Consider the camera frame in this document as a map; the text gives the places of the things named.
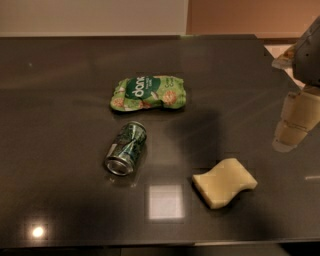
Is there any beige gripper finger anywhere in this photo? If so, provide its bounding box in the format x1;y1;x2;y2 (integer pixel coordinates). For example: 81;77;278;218
272;45;296;69
272;85;320;153

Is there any green soda can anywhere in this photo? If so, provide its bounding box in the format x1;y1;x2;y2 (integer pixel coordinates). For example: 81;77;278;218
104;121;147;176

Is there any yellow wavy sponge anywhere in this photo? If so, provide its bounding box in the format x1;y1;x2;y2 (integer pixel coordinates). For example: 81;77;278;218
192;158;258;209

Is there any green snack bag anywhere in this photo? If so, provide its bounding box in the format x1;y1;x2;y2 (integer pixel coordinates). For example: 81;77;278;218
110;75;186;112

